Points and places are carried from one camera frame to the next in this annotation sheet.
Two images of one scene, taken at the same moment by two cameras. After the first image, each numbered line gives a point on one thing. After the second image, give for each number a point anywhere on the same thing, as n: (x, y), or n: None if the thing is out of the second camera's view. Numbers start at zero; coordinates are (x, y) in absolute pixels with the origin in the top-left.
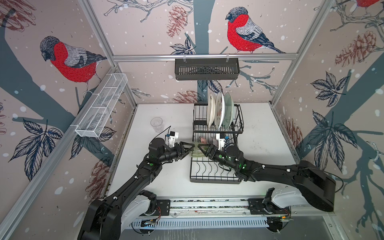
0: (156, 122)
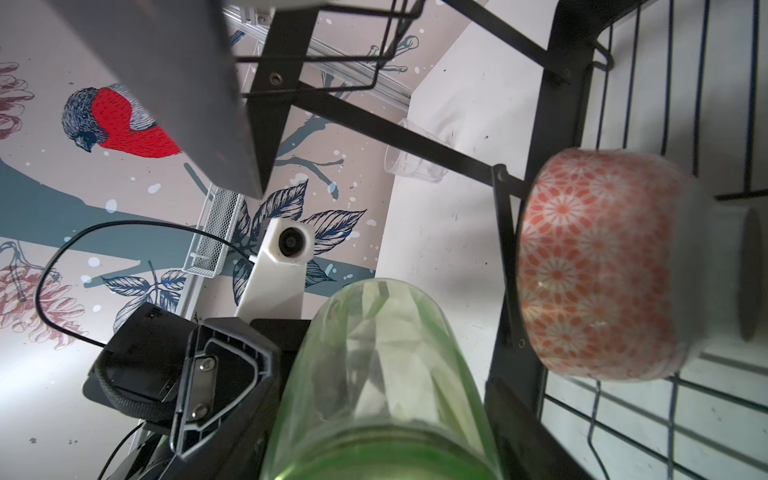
0: (403, 163)
